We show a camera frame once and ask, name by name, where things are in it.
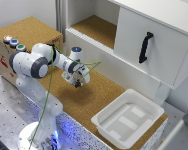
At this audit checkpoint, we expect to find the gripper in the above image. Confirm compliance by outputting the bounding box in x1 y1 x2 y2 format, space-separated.
61 69 86 89

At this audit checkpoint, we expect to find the white sliding door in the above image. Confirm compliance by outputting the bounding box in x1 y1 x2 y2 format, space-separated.
113 6 188 90

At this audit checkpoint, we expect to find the white cabinet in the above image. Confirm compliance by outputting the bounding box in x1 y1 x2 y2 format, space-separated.
64 0 188 107

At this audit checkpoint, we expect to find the green button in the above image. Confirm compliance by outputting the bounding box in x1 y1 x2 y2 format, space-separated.
15 43 27 53

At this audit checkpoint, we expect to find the blue button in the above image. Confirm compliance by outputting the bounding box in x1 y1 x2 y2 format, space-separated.
9 38 20 48

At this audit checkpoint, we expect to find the white plastic box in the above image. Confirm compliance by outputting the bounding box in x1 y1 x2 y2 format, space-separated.
90 88 166 150

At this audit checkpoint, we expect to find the red button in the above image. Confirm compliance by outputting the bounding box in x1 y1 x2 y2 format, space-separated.
2 34 14 44

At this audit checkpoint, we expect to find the green cable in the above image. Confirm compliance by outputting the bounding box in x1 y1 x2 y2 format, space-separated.
27 45 102 150

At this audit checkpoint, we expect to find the black door handle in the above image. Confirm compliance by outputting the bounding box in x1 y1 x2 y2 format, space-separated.
138 31 154 64

